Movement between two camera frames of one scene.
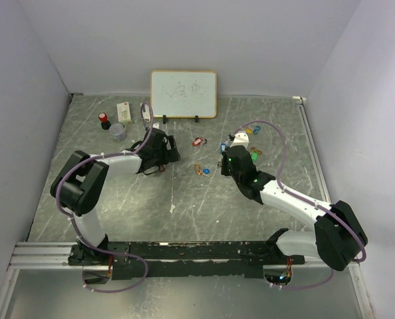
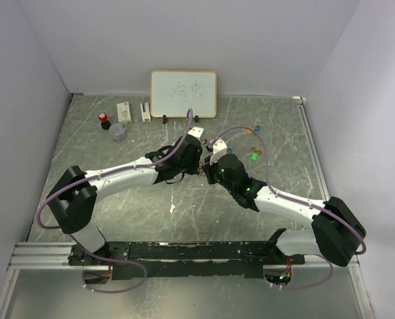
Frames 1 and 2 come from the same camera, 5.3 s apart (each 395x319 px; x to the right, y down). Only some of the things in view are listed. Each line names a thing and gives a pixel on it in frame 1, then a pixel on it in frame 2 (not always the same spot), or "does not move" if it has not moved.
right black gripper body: [225, 167] to [213, 174]
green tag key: [255, 156] does not move
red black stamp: [105, 124] does not move
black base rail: [186, 260] does not move
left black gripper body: [163, 156] to [191, 168]
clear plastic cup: [118, 131] does not move
